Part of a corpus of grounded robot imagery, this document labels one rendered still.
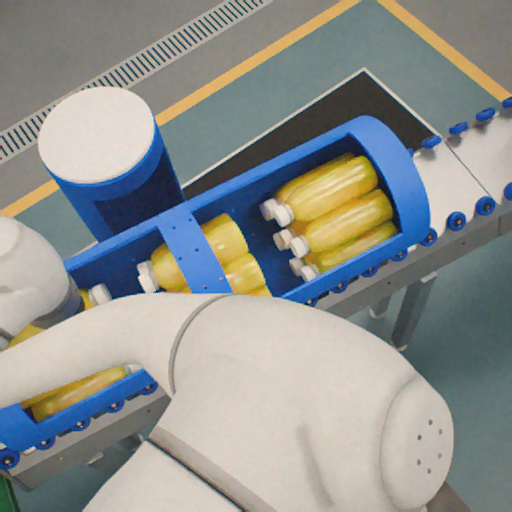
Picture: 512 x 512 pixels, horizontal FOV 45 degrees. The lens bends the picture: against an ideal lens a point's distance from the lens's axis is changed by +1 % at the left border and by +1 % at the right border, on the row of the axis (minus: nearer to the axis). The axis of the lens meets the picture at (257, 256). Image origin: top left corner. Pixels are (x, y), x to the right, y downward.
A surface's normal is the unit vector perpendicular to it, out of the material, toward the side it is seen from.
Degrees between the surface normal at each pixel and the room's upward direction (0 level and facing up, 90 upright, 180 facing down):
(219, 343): 37
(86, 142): 0
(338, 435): 15
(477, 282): 0
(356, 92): 0
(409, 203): 49
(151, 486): 30
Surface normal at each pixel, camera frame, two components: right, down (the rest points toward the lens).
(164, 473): -0.40, -0.69
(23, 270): 0.78, 0.35
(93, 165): -0.09, -0.43
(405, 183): 0.18, 0.07
